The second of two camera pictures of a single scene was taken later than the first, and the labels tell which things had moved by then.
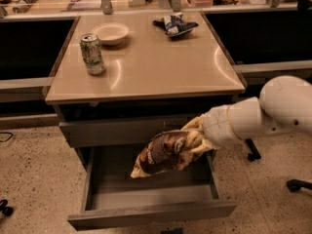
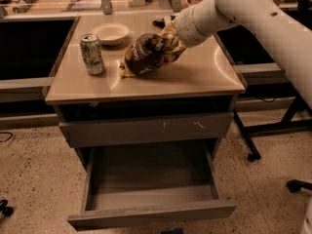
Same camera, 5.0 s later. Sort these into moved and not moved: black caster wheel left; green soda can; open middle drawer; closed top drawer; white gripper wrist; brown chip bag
Moved: brown chip bag; white gripper wrist
Not moved: closed top drawer; black caster wheel left; open middle drawer; green soda can
